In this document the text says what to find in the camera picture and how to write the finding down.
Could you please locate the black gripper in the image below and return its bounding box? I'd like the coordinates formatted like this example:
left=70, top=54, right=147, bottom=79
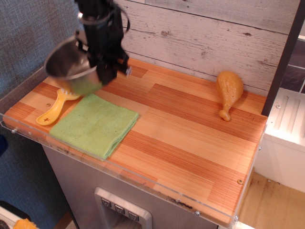
left=76, top=13, right=131, bottom=85

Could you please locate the stainless steel pot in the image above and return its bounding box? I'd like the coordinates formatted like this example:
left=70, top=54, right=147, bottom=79
left=44, top=36, right=102, bottom=95

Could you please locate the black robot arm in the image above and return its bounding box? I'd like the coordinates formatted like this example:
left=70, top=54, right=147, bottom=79
left=75, top=0, right=131, bottom=85

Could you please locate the green folded cloth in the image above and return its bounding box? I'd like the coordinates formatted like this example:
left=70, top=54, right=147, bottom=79
left=50, top=94, right=139, bottom=159

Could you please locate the clear acrylic table guard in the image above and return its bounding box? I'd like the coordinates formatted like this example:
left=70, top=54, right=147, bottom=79
left=0, top=62, right=266, bottom=229

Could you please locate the yellow dish brush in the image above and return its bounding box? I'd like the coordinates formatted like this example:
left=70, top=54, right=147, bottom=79
left=36, top=88, right=80, bottom=126

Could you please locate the grey toy fridge cabinet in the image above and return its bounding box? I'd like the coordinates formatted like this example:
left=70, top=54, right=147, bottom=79
left=43, top=146, right=217, bottom=229

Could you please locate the plastic chicken drumstick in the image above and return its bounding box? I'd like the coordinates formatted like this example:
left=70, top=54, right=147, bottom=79
left=216, top=71, right=244, bottom=121

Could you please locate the silver dispenser panel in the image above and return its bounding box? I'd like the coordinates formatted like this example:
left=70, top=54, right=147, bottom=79
left=94, top=187, right=153, bottom=229

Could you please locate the orange object bottom left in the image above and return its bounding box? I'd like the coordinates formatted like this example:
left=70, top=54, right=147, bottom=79
left=13, top=219, right=37, bottom=229

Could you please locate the white toy sink unit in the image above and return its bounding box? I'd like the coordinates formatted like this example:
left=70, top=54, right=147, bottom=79
left=254, top=88, right=305, bottom=192

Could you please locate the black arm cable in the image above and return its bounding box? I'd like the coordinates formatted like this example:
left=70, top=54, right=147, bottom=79
left=114, top=2, right=131, bottom=34

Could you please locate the dark right frame post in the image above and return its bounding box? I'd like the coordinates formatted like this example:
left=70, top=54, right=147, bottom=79
left=261, top=0, right=305, bottom=116

